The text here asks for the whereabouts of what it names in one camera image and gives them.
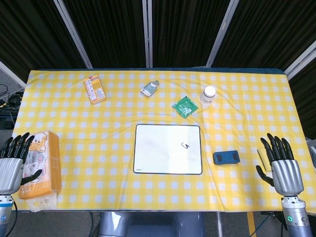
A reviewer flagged grey robot torso base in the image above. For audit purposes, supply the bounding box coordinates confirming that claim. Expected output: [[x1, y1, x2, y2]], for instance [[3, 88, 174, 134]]
[[98, 211, 206, 237]]

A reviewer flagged white paper cup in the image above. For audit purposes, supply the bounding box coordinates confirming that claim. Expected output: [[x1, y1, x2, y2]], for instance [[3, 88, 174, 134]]
[[199, 85, 216, 107]]

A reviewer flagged yellow white checkered tablecloth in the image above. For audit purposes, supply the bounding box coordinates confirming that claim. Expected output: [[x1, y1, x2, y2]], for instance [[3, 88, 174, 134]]
[[12, 70, 316, 213]]

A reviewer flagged metal table leg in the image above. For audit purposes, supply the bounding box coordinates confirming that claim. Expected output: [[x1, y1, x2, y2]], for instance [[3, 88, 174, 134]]
[[216, 212, 224, 237]]

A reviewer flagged white partition post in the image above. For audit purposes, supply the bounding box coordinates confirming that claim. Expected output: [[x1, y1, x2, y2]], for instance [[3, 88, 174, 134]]
[[53, 0, 93, 69], [282, 40, 316, 80], [0, 60, 27, 90], [142, 0, 154, 69], [205, 0, 238, 68]]

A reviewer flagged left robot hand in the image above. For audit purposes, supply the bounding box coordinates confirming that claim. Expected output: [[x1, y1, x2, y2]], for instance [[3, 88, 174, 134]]
[[0, 132, 43, 196]]

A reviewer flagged green foil packet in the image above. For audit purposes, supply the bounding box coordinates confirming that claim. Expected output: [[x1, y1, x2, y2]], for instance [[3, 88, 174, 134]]
[[172, 95, 199, 119]]

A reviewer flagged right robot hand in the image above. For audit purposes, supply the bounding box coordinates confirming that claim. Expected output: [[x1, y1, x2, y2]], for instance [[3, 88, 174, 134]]
[[256, 132, 305, 197]]

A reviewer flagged orange cartoon tissue box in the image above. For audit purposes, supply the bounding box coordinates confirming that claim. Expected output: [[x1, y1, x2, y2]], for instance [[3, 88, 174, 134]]
[[17, 130, 62, 212]]

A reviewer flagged white board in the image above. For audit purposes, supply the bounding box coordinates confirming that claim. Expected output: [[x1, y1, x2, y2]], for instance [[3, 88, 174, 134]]
[[133, 124, 203, 175]]

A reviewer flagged black floor cables bundle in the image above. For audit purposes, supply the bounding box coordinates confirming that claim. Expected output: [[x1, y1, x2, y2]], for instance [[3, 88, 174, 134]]
[[0, 83, 24, 110]]

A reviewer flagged yellow sponge block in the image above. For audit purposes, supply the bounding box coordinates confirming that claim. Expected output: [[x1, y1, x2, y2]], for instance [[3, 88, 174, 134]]
[[256, 147, 274, 172]]

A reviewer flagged small pocket tissue pack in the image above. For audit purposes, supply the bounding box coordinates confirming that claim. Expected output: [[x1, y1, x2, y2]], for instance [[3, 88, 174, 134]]
[[141, 80, 160, 99]]

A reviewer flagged blue board eraser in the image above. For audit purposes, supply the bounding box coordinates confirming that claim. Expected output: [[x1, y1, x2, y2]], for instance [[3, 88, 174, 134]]
[[213, 151, 240, 166]]

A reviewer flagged orange snack box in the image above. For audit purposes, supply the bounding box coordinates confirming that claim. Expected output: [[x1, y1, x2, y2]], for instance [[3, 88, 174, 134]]
[[83, 75, 107, 105]]

